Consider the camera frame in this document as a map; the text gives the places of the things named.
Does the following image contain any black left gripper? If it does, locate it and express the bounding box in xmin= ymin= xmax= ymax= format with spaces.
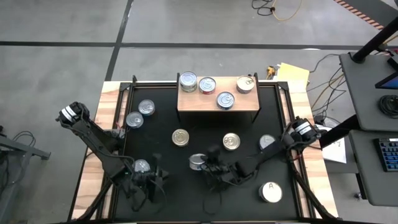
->
xmin=126 ymin=152 xmax=170 ymax=203

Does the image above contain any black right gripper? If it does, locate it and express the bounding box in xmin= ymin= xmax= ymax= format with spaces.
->
xmin=203 ymin=145 xmax=234 ymax=191

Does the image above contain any tuna can with silver lid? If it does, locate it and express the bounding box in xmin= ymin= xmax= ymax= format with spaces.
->
xmin=133 ymin=159 xmax=152 ymax=174

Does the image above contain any dark blue barcode can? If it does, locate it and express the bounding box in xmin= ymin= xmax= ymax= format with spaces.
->
xmin=216 ymin=91 xmax=236 ymax=111

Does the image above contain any red label tuna can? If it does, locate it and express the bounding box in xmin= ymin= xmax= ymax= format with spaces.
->
xmin=198 ymin=77 xmax=217 ymax=95

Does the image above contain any Wild Planet blue can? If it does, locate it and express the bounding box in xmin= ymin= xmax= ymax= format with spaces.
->
xmin=236 ymin=75 xmax=256 ymax=95

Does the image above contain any gold lid red blue can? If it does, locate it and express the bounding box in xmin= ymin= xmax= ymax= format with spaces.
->
xmin=171 ymin=128 xmax=190 ymax=147
xmin=222 ymin=133 xmax=241 ymax=151

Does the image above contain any teal label fish can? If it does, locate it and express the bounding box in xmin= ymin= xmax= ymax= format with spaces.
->
xmin=126 ymin=111 xmax=144 ymax=129
xmin=137 ymin=99 xmax=156 ymax=117

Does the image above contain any dark blue fish can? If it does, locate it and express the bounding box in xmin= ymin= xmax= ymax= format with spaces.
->
xmin=259 ymin=134 xmax=277 ymax=151

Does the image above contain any yellow paper pad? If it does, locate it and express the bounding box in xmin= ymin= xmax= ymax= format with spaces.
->
xmin=276 ymin=62 xmax=311 ymax=85

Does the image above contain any white paper sheet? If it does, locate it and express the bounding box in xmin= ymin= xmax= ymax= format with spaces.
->
xmin=322 ymin=124 xmax=348 ymax=164

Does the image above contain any black diagonal support pole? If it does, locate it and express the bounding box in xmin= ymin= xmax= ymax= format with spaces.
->
xmin=320 ymin=114 xmax=363 ymax=149

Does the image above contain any grey metal stand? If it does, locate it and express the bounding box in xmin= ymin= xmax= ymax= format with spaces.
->
xmin=0 ymin=124 xmax=52 ymax=224

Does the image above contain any grey desk with monitor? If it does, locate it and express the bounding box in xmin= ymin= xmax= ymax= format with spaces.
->
xmin=338 ymin=52 xmax=398 ymax=132

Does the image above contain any black keyboard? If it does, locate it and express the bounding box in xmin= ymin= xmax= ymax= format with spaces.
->
xmin=377 ymin=138 xmax=398 ymax=172

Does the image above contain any black tablet monitor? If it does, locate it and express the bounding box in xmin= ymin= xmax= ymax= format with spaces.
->
xmin=374 ymin=55 xmax=398 ymax=91

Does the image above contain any wooden shelf with black frame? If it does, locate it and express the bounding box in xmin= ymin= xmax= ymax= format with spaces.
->
xmin=175 ymin=72 xmax=261 ymax=123

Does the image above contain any black coiled cable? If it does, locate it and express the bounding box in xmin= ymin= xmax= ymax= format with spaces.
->
xmin=377 ymin=94 xmax=398 ymax=119

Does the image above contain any black camera stand pole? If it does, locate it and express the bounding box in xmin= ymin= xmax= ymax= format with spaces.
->
xmin=351 ymin=15 xmax=398 ymax=65

